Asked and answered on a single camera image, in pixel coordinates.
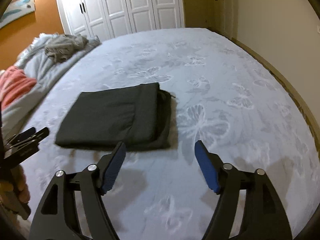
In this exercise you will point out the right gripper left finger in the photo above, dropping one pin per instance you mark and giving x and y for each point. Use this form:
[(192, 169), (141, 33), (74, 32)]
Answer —
[(56, 216)]

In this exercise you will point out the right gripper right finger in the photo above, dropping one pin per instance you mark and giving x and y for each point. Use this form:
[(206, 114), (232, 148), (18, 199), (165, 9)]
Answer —
[(264, 216)]

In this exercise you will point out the dark grey pants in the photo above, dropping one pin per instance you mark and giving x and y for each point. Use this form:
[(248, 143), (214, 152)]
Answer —
[(138, 116)]

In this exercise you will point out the person's left hand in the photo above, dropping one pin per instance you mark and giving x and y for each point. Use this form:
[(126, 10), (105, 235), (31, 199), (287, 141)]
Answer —
[(21, 185)]

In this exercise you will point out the coral pink towel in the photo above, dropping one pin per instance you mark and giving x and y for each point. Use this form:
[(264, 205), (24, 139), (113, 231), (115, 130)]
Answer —
[(14, 85)]

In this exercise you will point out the grey blanket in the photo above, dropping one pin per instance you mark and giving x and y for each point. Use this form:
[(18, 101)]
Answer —
[(36, 64)]

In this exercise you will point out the grey crumpled garment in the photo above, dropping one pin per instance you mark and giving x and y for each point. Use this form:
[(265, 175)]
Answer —
[(62, 47)]

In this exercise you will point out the white panelled wardrobe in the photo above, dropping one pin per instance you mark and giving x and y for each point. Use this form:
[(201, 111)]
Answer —
[(108, 19)]

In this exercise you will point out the teal feather wall picture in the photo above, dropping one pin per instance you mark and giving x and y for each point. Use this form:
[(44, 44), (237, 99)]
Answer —
[(16, 10)]

